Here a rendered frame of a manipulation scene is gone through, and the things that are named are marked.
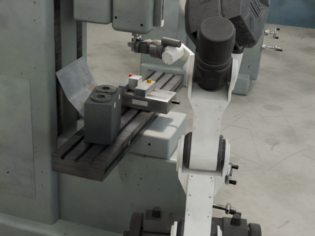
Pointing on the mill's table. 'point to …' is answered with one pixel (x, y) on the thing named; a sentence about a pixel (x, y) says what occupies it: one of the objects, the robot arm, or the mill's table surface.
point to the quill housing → (133, 16)
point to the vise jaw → (145, 88)
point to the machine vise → (163, 104)
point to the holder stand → (102, 114)
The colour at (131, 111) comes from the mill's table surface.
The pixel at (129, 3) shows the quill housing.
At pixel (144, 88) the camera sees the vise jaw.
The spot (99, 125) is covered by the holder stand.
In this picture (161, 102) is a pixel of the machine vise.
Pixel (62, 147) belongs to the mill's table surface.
